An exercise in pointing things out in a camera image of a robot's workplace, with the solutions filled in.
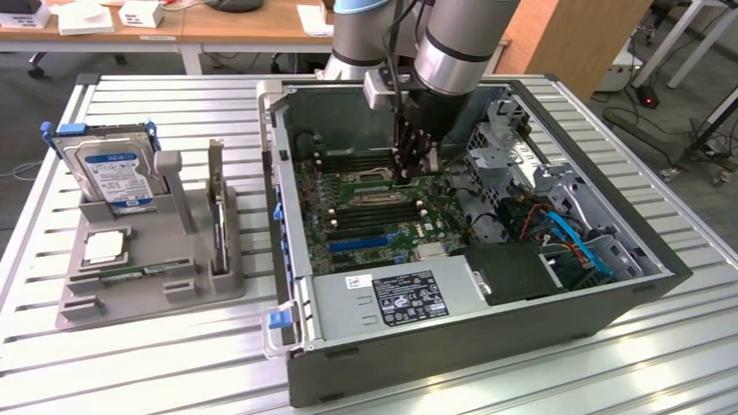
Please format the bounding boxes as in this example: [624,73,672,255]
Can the black rounded desk object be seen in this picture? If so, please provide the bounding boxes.
[205,0,265,14]

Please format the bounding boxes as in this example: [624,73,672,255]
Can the black expansion slot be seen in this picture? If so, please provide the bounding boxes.
[325,226,382,242]

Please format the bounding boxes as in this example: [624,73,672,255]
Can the RAM slot white clips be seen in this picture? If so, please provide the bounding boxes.
[326,208,428,227]
[326,198,421,216]
[314,156,397,169]
[314,146,397,159]

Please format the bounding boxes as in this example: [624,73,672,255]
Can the white paper stack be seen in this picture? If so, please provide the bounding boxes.
[294,3,336,39]

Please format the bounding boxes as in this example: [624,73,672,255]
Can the silver chipset heatsink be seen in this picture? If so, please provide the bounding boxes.
[414,241,452,261]

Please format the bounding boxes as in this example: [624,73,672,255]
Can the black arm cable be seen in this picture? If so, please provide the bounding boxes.
[384,0,430,125]

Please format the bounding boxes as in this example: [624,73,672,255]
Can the white box round lid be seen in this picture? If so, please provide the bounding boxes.
[55,0,116,36]

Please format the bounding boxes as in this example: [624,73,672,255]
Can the silver CPU chip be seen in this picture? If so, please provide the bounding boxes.
[81,231,129,265]

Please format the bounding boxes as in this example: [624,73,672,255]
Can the silver drive bay bracket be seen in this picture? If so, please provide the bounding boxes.
[532,166,656,286]

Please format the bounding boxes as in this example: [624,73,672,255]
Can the open black PC case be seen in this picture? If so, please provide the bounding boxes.
[256,77,693,410]

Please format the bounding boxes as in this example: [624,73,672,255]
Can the grey power supply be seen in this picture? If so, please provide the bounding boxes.
[309,258,492,342]

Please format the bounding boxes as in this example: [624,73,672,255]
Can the green motherboard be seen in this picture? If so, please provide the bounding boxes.
[292,149,479,276]

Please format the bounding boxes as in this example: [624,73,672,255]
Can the black wheeled stand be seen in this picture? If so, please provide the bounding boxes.
[659,84,738,188]

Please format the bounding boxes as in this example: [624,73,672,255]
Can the brown wooden cabinet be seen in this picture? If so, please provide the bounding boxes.
[495,0,656,104]

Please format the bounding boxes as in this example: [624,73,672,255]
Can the blue plastic disk caddy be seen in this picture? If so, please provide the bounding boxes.
[38,115,164,174]

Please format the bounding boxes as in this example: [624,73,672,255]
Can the black power strip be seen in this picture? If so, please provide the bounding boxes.
[601,106,679,137]

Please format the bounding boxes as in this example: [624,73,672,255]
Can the white labelled box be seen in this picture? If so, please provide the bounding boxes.
[117,0,166,29]

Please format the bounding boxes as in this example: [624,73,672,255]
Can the white device red button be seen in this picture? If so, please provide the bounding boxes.
[592,50,645,94]

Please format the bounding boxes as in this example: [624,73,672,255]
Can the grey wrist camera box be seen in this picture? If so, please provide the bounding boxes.
[361,68,413,110]

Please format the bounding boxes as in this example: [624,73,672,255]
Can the white table frame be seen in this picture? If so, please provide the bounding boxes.
[631,0,738,90]

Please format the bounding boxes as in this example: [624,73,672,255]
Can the white box black top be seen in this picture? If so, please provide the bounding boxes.
[0,0,53,29]

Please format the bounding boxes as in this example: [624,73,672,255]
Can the graphics card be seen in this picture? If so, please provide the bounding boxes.
[205,137,232,276]

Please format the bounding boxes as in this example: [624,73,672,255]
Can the black adapter red light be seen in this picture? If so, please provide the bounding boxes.
[632,85,663,109]

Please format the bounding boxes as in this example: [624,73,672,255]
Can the blue expansion slot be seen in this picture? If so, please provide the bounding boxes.
[326,235,389,255]

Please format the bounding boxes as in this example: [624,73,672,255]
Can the metal CPU socket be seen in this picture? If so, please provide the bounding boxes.
[342,166,404,205]

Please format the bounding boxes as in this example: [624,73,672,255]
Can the hard disk blue label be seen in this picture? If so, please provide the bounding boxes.
[59,133,160,215]

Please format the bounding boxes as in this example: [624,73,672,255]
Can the silver disk bay cage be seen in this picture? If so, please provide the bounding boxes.
[463,98,548,198]

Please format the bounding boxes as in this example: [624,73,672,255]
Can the blue flat wire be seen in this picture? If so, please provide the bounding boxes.
[544,209,597,265]

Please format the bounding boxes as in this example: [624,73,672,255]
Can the wooden desk white legs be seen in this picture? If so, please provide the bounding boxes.
[0,12,186,78]
[181,0,513,78]

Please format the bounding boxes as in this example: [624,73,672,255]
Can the grey parts rack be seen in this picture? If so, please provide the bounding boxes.
[54,137,246,332]

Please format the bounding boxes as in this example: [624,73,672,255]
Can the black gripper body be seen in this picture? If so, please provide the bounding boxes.
[402,88,469,144]

